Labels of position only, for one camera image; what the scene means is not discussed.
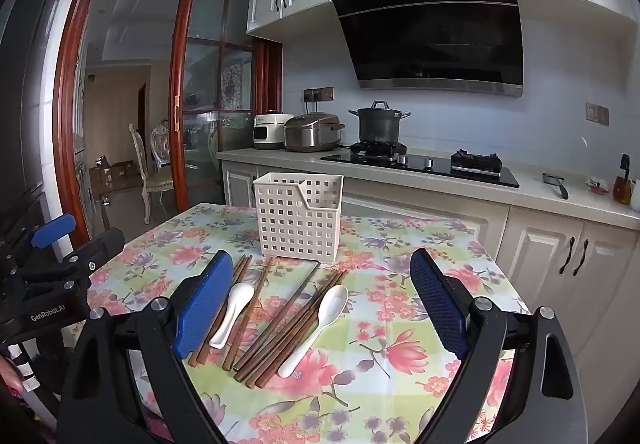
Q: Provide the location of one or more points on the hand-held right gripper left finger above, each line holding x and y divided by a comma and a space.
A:
202, 304

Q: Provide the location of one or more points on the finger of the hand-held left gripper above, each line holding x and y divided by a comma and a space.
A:
52, 229
75, 264

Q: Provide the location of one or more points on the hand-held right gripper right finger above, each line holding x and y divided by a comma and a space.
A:
437, 304

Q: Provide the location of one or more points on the white spoons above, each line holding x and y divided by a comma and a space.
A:
332, 301
237, 299

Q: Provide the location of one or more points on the bunch of wooden chopsticks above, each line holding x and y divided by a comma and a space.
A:
285, 334

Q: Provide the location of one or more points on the white perforated utensil basket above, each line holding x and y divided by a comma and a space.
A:
295, 224

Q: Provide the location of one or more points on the person's left hand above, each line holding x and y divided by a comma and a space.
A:
9, 374

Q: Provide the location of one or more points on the floral tablecloth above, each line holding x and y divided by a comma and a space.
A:
380, 374

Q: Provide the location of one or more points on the white kitchen base cabinets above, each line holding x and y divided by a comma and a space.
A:
535, 244

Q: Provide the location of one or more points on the white dining chair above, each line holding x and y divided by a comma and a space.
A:
160, 181
161, 141

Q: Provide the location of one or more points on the black glass gas stove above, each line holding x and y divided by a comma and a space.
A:
435, 171

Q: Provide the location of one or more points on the red wooden sliding glass door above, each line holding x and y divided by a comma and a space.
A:
177, 98

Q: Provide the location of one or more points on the white electric cooker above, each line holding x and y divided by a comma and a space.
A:
265, 131

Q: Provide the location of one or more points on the black stockpot with lid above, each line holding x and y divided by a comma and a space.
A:
380, 126

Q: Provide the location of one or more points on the small white red dish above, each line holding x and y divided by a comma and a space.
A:
597, 186

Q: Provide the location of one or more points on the silver rice cooker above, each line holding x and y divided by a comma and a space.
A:
310, 133

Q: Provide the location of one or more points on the amber oil bottle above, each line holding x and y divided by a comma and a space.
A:
622, 186

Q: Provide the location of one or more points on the white bottle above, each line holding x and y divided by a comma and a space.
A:
636, 196

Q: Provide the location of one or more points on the black range hood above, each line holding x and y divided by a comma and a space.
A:
425, 23

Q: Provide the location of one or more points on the red wooden door frame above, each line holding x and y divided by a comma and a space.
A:
67, 123

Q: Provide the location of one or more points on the brown wall socket panel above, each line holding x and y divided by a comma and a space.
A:
320, 94

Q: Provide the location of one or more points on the brown wall switch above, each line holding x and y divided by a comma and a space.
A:
597, 113

